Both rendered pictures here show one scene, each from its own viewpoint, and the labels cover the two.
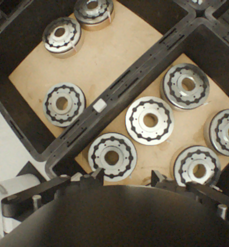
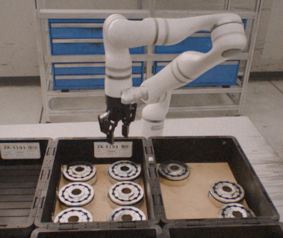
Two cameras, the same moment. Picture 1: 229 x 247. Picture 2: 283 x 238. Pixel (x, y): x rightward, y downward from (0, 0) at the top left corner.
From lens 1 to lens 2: 1.01 m
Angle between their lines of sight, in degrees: 60
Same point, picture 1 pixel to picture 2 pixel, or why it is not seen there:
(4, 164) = not seen: hidden behind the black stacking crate
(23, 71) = (222, 170)
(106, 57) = (189, 208)
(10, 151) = not seen: hidden behind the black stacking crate
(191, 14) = (164, 218)
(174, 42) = (154, 200)
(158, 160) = (99, 191)
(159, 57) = (152, 189)
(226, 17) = not seen: outside the picture
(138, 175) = (102, 180)
